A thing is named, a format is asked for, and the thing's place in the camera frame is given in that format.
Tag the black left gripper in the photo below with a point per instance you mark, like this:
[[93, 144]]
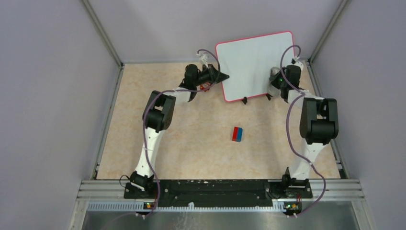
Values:
[[214, 76]]

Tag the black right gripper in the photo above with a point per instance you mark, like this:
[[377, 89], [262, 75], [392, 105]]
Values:
[[274, 80]]

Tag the pink framed whiteboard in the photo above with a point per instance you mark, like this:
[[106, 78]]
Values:
[[248, 63]]

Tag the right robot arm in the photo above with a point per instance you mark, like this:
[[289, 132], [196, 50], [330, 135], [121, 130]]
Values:
[[318, 126]]

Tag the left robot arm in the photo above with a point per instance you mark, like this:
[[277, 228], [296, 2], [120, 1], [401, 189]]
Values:
[[157, 118]]

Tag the black whiteboard stand foot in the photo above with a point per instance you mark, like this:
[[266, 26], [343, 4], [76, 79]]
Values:
[[244, 100]]

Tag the red owl figurine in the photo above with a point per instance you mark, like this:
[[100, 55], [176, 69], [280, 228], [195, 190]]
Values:
[[205, 87]]

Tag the red and blue block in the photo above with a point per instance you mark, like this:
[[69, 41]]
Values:
[[237, 134]]

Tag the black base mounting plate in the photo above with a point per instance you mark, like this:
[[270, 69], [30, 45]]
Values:
[[219, 193]]

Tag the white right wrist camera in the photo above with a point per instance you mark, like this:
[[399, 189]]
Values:
[[295, 61]]

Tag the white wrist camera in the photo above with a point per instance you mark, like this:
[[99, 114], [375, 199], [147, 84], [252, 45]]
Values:
[[203, 57], [295, 61]]

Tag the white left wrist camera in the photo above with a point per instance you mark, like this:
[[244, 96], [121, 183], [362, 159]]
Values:
[[203, 57]]

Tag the white toothed cable rail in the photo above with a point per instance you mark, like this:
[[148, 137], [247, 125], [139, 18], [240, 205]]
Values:
[[135, 206]]

